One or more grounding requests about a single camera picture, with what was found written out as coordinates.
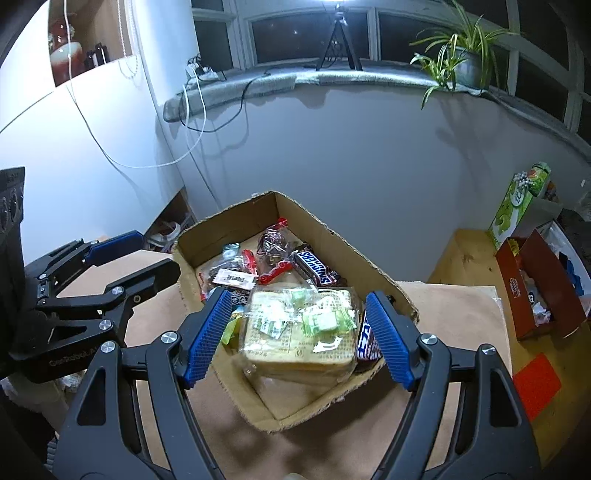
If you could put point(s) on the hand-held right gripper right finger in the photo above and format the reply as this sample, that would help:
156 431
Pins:
390 341

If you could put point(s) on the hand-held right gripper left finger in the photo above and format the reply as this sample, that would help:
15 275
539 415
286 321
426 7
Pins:
207 341

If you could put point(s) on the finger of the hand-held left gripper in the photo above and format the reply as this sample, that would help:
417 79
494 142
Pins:
115 247
147 281

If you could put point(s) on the green candy packet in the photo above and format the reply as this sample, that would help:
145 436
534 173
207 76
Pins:
272 326
323 321
298 296
232 252

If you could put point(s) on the clear red-trimmed snack packet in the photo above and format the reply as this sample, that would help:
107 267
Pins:
274 242
226 277

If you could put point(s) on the sliced bread packet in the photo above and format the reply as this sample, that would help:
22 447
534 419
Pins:
286 355

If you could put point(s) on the beige table blanket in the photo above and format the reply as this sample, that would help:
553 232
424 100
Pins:
461 314

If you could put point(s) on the red cardboard box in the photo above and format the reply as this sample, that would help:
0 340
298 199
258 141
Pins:
512 295

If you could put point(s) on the red floor mat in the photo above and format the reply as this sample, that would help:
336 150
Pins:
535 385

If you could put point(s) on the green gift bag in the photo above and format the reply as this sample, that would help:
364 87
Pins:
508 212

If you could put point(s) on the black bottle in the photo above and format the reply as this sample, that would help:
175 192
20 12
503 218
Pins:
97 56

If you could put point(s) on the red figurine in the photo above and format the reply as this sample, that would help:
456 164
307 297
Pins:
64 60

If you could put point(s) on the white power strip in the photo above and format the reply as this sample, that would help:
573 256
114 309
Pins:
201 69

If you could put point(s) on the grey windowsill cloth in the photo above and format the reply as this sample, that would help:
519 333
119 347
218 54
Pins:
277 83

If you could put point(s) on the white framed window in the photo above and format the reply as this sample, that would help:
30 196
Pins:
286 32

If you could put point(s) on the potted spider plant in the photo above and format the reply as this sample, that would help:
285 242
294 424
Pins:
468 69

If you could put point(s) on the wooden wall shelf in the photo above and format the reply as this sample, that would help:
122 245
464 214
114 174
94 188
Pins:
111 27

